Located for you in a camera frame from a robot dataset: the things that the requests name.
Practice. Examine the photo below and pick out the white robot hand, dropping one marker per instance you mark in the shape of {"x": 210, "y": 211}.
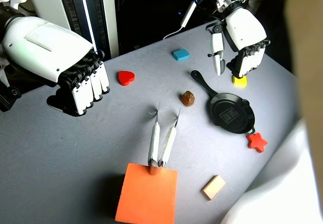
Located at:
{"x": 38, "y": 45}
{"x": 244, "y": 29}

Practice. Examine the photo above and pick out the brown food chunk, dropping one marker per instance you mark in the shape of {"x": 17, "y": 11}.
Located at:
{"x": 188, "y": 98}

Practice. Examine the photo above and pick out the white tongs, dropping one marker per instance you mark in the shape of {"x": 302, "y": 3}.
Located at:
{"x": 154, "y": 138}

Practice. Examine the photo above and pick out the black cast iron skillet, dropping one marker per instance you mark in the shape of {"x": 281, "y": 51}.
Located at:
{"x": 232, "y": 115}

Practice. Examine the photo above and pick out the yellow square block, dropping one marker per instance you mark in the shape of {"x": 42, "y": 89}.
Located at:
{"x": 241, "y": 82}

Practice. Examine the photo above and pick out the blue rounded block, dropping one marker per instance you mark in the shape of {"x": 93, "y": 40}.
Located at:
{"x": 181, "y": 55}

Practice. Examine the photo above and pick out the blurred tan panel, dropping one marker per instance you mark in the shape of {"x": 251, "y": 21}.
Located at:
{"x": 310, "y": 57}

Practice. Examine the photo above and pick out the red heart block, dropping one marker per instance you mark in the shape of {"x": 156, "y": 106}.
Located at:
{"x": 126, "y": 78}

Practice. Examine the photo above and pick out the red star block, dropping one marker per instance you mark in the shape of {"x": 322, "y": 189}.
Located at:
{"x": 256, "y": 142}

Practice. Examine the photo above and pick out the grey table cloth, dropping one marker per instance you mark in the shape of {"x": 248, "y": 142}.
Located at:
{"x": 75, "y": 158}

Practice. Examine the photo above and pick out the blurred white shell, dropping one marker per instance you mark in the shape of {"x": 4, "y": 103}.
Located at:
{"x": 290, "y": 183}

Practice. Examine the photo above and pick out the beige wooden block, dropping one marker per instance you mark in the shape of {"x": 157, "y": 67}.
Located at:
{"x": 213, "y": 187}

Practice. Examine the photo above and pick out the large orange block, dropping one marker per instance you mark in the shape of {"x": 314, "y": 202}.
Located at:
{"x": 146, "y": 196}

